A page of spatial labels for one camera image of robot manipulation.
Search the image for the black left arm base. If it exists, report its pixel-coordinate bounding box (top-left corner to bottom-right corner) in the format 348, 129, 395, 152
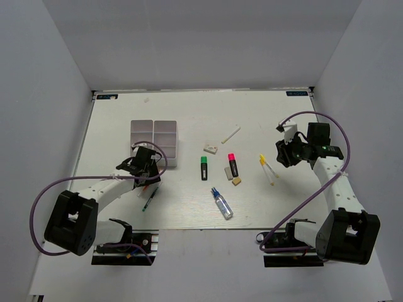
91, 218, 159, 266

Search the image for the blue spray bottle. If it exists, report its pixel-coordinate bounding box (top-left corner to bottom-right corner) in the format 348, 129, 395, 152
211, 187, 234, 220

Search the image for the white staples box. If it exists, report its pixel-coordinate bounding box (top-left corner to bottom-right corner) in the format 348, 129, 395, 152
203, 143, 218, 155

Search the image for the left blue corner label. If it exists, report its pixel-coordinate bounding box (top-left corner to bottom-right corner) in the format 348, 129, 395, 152
96, 94, 118, 100

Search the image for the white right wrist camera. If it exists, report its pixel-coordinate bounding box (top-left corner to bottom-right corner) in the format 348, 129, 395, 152
276, 120, 298, 143

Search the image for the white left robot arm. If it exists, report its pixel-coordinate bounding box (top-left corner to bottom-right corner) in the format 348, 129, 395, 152
44, 141, 167, 255

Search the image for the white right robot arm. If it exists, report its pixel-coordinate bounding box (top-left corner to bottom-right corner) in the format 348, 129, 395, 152
276, 120, 380, 265

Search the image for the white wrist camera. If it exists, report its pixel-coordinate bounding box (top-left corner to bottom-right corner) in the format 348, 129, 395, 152
276, 120, 298, 143
131, 143, 156, 159

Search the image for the grey eraser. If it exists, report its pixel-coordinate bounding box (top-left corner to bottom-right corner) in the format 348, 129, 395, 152
224, 167, 233, 181

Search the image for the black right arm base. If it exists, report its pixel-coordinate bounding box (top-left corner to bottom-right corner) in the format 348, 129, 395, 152
264, 218, 327, 268

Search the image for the white pale yellow marker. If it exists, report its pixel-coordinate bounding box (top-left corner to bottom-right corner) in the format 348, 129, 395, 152
221, 126, 241, 144

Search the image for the blue corner label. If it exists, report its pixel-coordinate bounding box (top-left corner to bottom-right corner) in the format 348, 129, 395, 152
96, 94, 118, 100
286, 91, 309, 97

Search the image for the white right organizer tray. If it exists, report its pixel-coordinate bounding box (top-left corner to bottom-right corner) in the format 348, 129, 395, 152
153, 120, 179, 168

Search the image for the right blue corner label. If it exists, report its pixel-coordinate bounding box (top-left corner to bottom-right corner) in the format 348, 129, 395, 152
286, 91, 309, 97

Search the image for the pink highlighter marker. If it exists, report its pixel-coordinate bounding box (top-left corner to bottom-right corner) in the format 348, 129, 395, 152
227, 153, 239, 177

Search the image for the green gel pen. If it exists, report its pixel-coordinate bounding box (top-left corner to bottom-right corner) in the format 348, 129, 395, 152
142, 187, 159, 212

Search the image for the yellow cap marker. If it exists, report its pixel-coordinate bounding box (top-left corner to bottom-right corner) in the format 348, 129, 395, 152
259, 154, 280, 178

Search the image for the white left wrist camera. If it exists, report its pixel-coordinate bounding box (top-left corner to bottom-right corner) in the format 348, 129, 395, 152
131, 143, 156, 159

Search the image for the tan eraser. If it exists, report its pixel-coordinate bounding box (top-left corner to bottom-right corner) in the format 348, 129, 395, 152
232, 177, 241, 186

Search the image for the green highlighter marker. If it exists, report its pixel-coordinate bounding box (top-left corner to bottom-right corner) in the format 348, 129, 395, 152
200, 156, 208, 181

